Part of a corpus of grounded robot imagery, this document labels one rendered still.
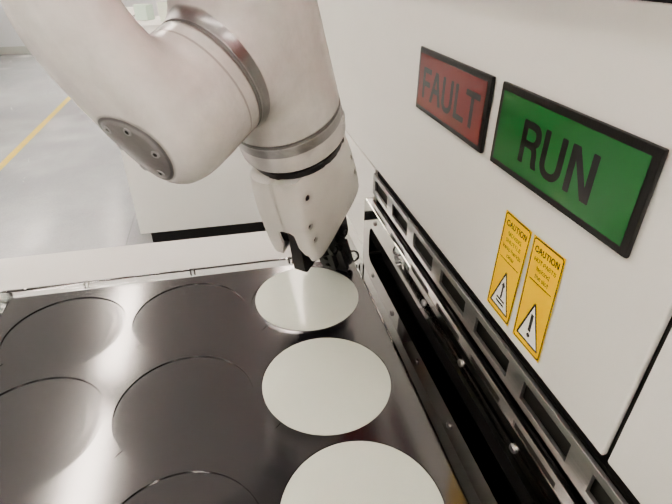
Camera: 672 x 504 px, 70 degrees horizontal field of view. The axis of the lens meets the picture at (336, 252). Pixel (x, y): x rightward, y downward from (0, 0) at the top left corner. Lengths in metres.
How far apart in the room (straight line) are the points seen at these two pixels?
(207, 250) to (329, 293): 0.29
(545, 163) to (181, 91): 0.19
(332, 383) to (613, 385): 0.21
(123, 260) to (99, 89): 0.49
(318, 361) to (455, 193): 0.17
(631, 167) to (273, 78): 0.19
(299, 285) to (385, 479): 0.22
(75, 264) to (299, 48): 0.53
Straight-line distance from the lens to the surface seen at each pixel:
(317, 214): 0.40
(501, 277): 0.32
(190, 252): 0.73
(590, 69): 0.25
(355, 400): 0.38
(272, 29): 0.29
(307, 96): 0.32
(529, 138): 0.28
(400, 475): 0.34
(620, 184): 0.23
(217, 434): 0.37
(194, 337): 0.45
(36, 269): 0.77
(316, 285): 0.49
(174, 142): 0.26
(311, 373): 0.40
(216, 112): 0.27
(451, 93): 0.37
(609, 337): 0.26
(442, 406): 0.43
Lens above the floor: 1.18
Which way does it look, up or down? 32 degrees down
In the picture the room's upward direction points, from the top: straight up
